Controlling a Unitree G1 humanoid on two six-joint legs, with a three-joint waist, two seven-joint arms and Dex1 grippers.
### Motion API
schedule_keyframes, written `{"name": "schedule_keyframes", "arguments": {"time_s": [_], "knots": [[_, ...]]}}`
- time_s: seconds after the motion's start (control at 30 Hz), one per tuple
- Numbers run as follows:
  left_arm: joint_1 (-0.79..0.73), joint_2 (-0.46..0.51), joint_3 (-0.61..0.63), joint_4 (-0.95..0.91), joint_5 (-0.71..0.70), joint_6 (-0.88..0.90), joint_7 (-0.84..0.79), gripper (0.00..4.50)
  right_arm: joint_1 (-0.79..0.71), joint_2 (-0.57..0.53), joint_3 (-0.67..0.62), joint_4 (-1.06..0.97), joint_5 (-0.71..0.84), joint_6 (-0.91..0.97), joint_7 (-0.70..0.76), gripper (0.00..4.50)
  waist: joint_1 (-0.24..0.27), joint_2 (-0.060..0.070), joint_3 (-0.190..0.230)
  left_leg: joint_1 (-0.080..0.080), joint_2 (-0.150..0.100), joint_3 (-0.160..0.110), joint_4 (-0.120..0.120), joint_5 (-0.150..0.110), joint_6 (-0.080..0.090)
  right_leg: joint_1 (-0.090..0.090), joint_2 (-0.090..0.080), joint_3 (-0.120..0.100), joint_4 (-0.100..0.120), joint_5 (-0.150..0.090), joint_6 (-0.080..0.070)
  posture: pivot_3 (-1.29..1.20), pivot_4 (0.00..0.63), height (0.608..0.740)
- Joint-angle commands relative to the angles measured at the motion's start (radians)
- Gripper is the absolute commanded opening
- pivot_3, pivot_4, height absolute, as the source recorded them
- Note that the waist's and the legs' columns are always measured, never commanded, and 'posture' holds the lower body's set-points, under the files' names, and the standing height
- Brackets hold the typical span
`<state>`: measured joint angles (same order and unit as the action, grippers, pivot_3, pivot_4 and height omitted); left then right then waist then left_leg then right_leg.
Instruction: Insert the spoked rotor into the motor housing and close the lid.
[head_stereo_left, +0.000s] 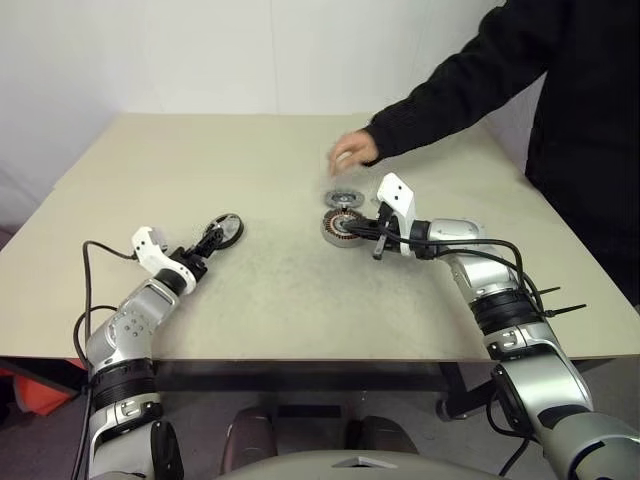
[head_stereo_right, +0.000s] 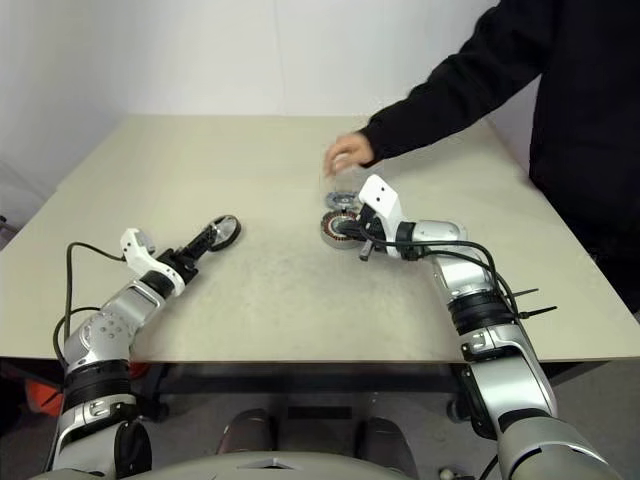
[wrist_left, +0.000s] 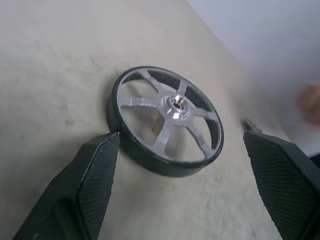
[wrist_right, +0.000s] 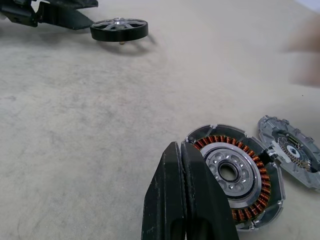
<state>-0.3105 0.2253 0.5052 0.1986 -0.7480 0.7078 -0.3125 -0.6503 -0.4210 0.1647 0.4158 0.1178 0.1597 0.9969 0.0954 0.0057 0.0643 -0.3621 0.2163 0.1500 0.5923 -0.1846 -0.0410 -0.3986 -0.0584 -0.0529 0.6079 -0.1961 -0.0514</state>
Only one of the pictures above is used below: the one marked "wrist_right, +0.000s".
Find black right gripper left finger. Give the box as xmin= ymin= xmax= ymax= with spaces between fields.
xmin=141 ymin=141 xmax=189 ymax=240

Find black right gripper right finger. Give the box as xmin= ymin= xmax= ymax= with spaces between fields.
xmin=180 ymin=141 xmax=239 ymax=240

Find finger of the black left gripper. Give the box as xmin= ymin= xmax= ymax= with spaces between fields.
xmin=32 ymin=0 xmax=100 ymax=8
xmin=37 ymin=2 xmax=95 ymax=31

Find black spoked rotor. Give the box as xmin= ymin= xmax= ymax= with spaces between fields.
xmin=89 ymin=17 xmax=149 ymax=46

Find silver motor housing copper windings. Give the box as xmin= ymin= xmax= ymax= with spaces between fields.
xmin=186 ymin=122 xmax=286 ymax=232

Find silver motor lid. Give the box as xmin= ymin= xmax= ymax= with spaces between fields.
xmin=256 ymin=114 xmax=320 ymax=193

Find person's bare hand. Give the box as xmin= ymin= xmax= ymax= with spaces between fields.
xmin=278 ymin=9 xmax=320 ymax=88

